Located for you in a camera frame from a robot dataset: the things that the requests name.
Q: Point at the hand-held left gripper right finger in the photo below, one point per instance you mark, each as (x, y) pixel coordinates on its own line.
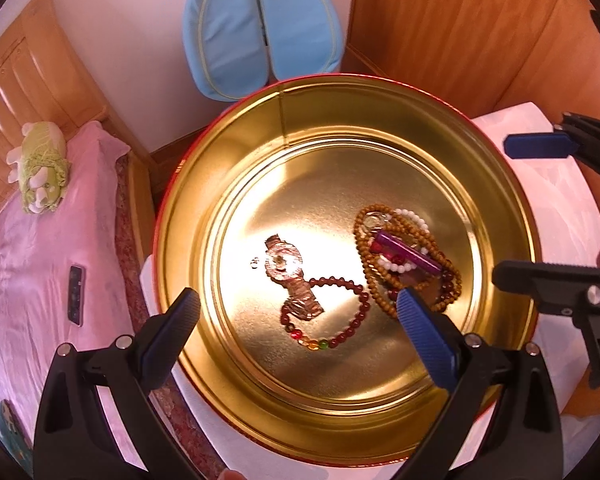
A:
(430, 340)

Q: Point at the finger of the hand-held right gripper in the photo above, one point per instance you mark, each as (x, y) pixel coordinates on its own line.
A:
(535, 145)
(545, 275)

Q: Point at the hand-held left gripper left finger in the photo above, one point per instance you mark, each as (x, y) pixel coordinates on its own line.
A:
(175, 330)

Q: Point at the purple tube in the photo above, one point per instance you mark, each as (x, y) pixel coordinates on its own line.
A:
(405, 250)

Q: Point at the small earring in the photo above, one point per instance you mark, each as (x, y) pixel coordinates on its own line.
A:
(253, 263)

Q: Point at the gold wrist watch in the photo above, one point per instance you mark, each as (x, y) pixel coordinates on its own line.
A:
(282, 260)

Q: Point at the round gold tin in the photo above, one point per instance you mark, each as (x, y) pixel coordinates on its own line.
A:
(330, 170)

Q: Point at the dark red patterned mattress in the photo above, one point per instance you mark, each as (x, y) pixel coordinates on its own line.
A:
(130, 240)

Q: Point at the black mobile phone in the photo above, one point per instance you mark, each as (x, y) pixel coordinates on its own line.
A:
(76, 295)

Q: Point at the wooden wardrobe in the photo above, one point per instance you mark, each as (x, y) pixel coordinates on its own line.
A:
(455, 25)

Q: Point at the pink bed sheet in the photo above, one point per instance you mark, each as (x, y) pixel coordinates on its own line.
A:
(30, 260)

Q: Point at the green orange quilt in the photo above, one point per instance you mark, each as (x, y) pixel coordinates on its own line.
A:
(0, 435)

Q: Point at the green cabbage plush toy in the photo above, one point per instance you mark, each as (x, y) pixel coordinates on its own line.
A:
(40, 170)

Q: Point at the blue chair backrest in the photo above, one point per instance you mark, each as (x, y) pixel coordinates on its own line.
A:
(220, 35)

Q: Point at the wooden bed headboard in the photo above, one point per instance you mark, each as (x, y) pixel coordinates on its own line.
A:
(30, 60)

